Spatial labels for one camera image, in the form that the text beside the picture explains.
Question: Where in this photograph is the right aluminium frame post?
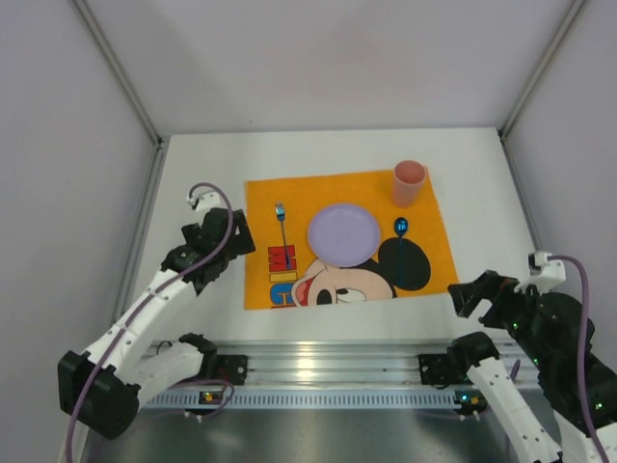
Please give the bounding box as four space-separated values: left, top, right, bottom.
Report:
497 0 590 141

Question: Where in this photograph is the blue metal spoon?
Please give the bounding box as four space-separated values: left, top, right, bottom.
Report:
393 216 409 285

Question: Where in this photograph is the blue metal fork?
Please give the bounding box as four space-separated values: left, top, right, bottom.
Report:
275 202 291 270

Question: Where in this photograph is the purple plastic plate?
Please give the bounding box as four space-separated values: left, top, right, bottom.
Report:
308 204 381 267

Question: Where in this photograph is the perforated cable tray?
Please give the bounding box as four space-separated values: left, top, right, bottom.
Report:
144 388 488 410

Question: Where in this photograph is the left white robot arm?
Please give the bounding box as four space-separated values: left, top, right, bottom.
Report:
58 207 255 440

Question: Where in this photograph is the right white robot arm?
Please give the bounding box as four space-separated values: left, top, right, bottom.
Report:
447 271 616 462

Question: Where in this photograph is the aluminium frame post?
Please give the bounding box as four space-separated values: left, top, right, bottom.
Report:
497 0 590 141
68 0 163 149

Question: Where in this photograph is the left aluminium frame post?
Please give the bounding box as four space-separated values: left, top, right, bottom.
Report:
68 0 163 149

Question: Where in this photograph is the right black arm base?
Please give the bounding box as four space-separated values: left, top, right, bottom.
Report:
418 332 500 390

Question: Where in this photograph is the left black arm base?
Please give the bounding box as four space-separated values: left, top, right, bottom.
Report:
178 333 248 386

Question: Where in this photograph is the orange cartoon mouse placemat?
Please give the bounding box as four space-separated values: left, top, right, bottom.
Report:
244 170 458 311

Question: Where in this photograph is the pink plastic cup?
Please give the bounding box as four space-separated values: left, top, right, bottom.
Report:
392 160 427 207

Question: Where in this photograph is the aluminium mounting rail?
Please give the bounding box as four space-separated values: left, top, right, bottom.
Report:
139 339 602 390

